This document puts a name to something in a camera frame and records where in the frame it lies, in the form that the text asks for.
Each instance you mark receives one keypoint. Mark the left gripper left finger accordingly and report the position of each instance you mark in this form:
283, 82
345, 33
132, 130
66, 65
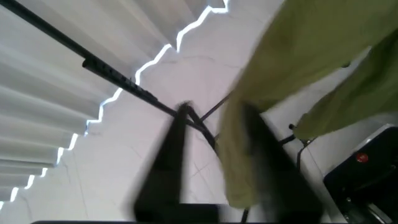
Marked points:
164, 186

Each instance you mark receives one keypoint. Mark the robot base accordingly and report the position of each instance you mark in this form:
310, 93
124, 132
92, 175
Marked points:
367, 180

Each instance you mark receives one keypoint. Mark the black clothes rack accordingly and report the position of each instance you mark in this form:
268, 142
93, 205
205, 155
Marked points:
118, 79

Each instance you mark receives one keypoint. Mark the green garment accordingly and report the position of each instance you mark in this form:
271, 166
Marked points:
295, 46

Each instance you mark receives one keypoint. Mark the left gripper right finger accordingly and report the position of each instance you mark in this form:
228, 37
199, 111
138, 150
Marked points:
280, 193

